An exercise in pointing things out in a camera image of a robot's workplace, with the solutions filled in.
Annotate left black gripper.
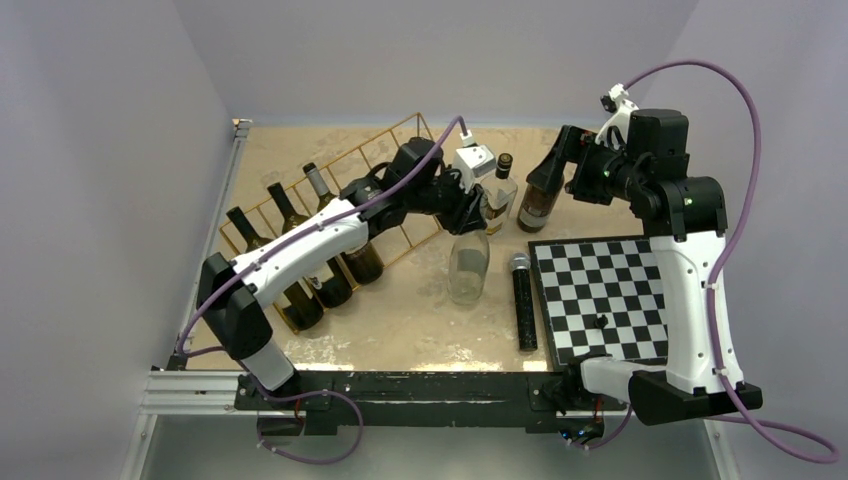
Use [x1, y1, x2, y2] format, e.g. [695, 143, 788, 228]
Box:
[404, 163, 486, 234]

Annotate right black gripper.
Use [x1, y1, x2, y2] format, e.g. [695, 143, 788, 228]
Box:
[528, 123, 648, 206]

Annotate clear glass bottle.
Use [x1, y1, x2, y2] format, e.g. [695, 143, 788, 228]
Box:
[448, 230, 490, 306]

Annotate green wine bottle silver neck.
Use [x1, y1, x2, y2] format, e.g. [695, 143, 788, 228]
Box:
[302, 163, 384, 285]

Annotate dark wine bottle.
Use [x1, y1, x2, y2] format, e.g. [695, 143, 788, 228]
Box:
[267, 182, 353, 308]
[517, 184, 562, 233]
[226, 206, 323, 333]

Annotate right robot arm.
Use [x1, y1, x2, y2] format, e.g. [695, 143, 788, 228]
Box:
[528, 109, 764, 425]

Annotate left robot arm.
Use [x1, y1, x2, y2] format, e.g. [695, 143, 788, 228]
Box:
[196, 137, 496, 409]

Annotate clear whisky bottle black cap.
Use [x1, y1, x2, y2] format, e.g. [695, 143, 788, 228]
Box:
[481, 153, 518, 236]

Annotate black microphone silver head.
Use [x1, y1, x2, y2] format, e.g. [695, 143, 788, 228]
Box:
[509, 252, 538, 352]

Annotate black white chessboard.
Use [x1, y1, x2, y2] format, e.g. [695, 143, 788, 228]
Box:
[528, 236, 669, 371]

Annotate black chess piece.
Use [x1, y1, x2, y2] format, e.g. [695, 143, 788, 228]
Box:
[594, 315, 609, 329]

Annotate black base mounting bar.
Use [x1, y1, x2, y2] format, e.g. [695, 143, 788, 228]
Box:
[234, 371, 604, 441]

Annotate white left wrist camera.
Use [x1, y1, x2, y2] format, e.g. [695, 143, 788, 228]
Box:
[451, 130, 497, 193]

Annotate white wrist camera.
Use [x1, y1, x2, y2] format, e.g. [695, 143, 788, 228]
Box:
[451, 130, 497, 193]
[594, 83, 639, 149]

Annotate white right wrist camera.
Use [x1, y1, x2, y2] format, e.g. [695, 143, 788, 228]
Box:
[594, 83, 639, 149]

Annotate gold wire wine rack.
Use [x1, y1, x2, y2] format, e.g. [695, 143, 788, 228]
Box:
[195, 137, 485, 343]

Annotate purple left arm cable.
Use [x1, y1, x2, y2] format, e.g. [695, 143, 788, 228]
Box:
[175, 115, 468, 359]

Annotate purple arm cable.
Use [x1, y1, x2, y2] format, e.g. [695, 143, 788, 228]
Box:
[622, 60, 841, 465]
[175, 115, 468, 359]

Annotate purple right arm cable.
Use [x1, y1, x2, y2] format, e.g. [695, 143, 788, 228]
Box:
[622, 60, 841, 465]

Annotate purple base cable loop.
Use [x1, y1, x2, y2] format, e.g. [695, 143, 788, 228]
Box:
[251, 377, 366, 466]

